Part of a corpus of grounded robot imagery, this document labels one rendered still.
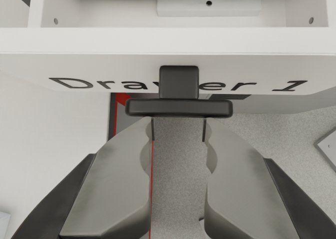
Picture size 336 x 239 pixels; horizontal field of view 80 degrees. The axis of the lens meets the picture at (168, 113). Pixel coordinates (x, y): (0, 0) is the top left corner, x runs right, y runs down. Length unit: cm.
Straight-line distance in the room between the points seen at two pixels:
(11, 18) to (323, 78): 31
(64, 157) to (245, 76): 26
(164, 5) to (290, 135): 104
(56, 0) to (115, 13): 6
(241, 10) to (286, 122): 98
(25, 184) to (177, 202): 83
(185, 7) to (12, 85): 28
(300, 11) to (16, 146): 39
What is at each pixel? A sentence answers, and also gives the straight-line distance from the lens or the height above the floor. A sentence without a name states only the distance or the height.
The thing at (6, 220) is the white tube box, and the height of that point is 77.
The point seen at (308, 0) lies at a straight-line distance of 24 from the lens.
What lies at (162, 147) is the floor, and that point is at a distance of 105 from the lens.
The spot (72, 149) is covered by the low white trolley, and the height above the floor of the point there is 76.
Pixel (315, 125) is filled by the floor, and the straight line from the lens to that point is 126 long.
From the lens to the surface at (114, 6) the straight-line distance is 27.
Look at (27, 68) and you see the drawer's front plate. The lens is 19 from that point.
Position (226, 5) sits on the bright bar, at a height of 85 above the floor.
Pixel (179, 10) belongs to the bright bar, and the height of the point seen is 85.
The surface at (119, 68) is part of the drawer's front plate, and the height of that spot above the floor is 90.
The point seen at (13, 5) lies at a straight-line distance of 27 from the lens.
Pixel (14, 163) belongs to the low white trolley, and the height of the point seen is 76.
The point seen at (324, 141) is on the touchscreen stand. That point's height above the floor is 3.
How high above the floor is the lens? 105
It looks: 83 degrees down
